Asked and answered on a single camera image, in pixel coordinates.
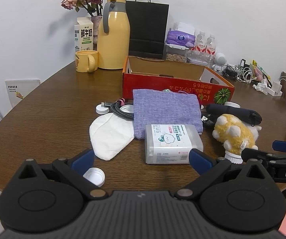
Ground white jar cap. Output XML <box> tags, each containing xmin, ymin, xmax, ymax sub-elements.
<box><xmin>225</xmin><ymin>151</ymin><xmax>243</xmax><ymax>165</ymax></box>

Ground yellow plush toy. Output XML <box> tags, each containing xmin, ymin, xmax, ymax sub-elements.
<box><xmin>212</xmin><ymin>114</ymin><xmax>261</xmax><ymax>155</ymax></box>

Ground dark navy pouch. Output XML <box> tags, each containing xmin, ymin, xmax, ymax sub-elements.
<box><xmin>206</xmin><ymin>104</ymin><xmax>262</xmax><ymax>126</ymax></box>

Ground small white bottle cap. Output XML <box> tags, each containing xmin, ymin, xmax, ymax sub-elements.
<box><xmin>95</xmin><ymin>104</ymin><xmax>109</xmax><ymax>115</ymax></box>

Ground braided black cable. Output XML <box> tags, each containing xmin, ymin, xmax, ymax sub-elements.
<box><xmin>101</xmin><ymin>98</ymin><xmax>136</xmax><ymax>120</ymax></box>

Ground white round device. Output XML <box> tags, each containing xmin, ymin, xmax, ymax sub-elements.
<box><xmin>224</xmin><ymin>101</ymin><xmax>240</xmax><ymax>108</ymax></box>

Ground purple knitted cloth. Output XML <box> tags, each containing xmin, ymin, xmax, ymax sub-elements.
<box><xmin>133</xmin><ymin>89</ymin><xmax>203</xmax><ymax>139</ymax></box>

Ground large white ribbed cap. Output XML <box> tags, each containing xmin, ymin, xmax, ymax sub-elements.
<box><xmin>120</xmin><ymin>104</ymin><xmax>134</xmax><ymax>114</ymax></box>

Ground white power adapter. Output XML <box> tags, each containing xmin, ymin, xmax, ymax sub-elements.
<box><xmin>267</xmin><ymin>81</ymin><xmax>283</xmax><ymax>97</ymax></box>

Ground colourful snack packets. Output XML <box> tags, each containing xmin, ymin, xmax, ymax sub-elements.
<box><xmin>251</xmin><ymin>59</ymin><xmax>271</xmax><ymax>82</ymax></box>

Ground yellow ceramic mug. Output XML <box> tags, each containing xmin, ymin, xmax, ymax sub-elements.
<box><xmin>75</xmin><ymin>50</ymin><xmax>99</xmax><ymax>73</ymax></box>

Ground red cardboard pumpkin box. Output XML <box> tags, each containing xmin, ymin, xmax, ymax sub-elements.
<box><xmin>122</xmin><ymin>56</ymin><xmax>235</xmax><ymax>105</ymax></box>

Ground white robot figurine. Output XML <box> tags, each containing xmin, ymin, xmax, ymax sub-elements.
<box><xmin>212</xmin><ymin>52</ymin><xmax>227</xmax><ymax>75</ymax></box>

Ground yellow thermos jug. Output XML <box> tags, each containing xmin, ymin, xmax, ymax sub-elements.
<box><xmin>97</xmin><ymin>0</ymin><xmax>131</xmax><ymax>70</ymax></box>

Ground clear seed container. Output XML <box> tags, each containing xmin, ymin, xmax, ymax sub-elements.
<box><xmin>165</xmin><ymin>43</ymin><xmax>189</xmax><ymax>63</ymax></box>

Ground water bottle middle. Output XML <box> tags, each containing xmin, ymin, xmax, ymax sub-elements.
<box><xmin>205</xmin><ymin>34</ymin><xmax>217</xmax><ymax>61</ymax></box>

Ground water bottle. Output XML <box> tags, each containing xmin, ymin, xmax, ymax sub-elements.
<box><xmin>205</xmin><ymin>34</ymin><xmax>217</xmax><ymax>61</ymax></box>
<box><xmin>194</xmin><ymin>31</ymin><xmax>206</xmax><ymax>54</ymax></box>

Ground water bottle left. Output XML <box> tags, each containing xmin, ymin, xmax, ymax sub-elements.
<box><xmin>194</xmin><ymin>31</ymin><xmax>206</xmax><ymax>54</ymax></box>

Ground purple tissue pack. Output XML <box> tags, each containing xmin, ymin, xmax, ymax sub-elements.
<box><xmin>166</xmin><ymin>30</ymin><xmax>195</xmax><ymax>48</ymax></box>

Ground white milk carton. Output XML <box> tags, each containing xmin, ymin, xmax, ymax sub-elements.
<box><xmin>74</xmin><ymin>17</ymin><xmax>93</xmax><ymax>52</ymax></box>

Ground black paper bag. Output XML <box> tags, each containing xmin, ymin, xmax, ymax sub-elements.
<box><xmin>126</xmin><ymin>0</ymin><xmax>169</xmax><ymax>59</ymax></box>

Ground tangled cables pile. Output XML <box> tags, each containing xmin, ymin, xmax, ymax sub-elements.
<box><xmin>222</xmin><ymin>63</ymin><xmax>258</xmax><ymax>84</ymax></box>

